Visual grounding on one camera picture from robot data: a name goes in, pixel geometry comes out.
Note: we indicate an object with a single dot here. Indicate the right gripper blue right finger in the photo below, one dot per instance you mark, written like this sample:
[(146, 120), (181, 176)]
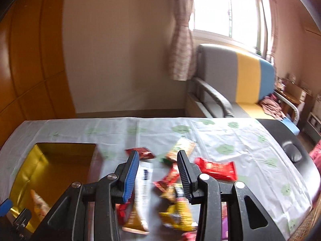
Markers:
[(247, 218)]

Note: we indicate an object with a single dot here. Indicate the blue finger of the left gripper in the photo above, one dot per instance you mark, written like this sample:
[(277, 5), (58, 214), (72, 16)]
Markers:
[(5, 207)]

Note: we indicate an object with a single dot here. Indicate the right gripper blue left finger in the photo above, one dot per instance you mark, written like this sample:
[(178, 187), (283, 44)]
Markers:
[(67, 219)]

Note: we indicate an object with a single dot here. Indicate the sesame stick squirrel packet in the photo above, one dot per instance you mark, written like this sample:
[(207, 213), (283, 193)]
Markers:
[(41, 208)]

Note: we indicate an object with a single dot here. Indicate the dark red wrapper packet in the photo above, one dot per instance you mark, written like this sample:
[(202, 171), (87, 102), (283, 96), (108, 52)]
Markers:
[(144, 153)]

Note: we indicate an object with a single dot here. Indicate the large red cake packet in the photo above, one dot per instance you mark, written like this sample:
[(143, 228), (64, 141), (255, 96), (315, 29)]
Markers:
[(219, 171)]

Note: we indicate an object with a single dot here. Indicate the dark red gold candy packet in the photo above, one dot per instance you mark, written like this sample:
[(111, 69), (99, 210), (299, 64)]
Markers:
[(169, 179)]

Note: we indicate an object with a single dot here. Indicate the yellow green snack packet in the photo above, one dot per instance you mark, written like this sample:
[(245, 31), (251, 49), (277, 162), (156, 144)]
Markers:
[(178, 215)]

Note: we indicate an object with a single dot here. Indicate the red patterned white-edge packet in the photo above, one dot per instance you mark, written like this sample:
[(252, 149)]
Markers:
[(192, 235)]

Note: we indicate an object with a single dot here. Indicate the light blue cloud-print tablecloth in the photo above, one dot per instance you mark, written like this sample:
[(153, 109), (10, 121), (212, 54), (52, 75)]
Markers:
[(260, 161)]

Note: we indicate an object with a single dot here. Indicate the cracker packet green yellow label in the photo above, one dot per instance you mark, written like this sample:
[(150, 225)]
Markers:
[(183, 144)]

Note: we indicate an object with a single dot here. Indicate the purple snack packet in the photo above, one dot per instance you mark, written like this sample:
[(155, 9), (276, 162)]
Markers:
[(224, 229)]

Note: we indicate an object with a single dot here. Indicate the white long sachet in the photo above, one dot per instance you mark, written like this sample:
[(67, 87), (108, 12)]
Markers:
[(138, 220)]

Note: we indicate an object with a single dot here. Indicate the maroon gold gift box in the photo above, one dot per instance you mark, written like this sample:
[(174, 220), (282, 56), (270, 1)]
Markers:
[(49, 169)]

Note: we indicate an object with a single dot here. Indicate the black padded massage table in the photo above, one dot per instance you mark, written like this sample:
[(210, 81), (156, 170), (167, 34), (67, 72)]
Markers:
[(296, 152)]

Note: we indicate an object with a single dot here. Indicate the pink cloth on sofa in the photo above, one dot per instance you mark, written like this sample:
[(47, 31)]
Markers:
[(271, 107)]

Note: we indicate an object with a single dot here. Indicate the grey yellow blue sofa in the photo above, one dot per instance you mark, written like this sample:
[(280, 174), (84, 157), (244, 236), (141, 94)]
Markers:
[(230, 82)]

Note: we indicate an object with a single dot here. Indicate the wicker chair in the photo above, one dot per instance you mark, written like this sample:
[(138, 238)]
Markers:
[(306, 227)]

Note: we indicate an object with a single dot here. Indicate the wooden side table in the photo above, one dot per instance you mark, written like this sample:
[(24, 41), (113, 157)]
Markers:
[(287, 101)]

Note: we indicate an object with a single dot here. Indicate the pink checked curtain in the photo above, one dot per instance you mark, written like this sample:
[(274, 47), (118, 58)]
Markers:
[(182, 56)]

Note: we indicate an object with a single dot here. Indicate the cardboard box on side table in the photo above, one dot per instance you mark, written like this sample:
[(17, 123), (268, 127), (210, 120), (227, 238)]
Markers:
[(298, 92)]

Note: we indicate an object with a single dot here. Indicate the right pink curtain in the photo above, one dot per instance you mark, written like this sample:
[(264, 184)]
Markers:
[(271, 21)]

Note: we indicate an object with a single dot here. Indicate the window with white frame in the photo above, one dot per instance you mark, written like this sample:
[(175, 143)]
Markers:
[(244, 24)]

